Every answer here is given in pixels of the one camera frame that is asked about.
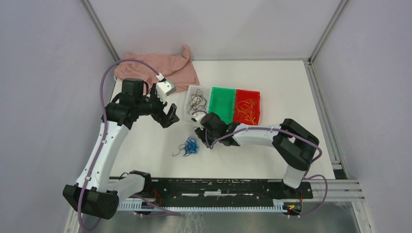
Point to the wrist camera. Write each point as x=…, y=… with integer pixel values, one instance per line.
x=197, y=115
x=164, y=89

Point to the green plastic bin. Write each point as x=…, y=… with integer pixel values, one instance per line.
x=222, y=101

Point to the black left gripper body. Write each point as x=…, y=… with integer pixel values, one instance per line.
x=161, y=116

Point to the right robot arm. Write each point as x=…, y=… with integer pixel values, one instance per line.
x=297, y=146

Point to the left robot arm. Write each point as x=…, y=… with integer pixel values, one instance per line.
x=93, y=194

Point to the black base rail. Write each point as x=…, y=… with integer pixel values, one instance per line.
x=188, y=192

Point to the red plastic bin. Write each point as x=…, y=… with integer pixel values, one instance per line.
x=247, y=107

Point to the pink cloth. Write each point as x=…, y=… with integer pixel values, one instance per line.
x=177, y=68

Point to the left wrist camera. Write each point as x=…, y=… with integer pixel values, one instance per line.
x=164, y=89

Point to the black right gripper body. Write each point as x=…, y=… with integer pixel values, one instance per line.
x=205, y=136

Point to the clear plastic bin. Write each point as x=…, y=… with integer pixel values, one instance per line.
x=197, y=98

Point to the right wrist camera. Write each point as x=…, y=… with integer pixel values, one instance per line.
x=197, y=115

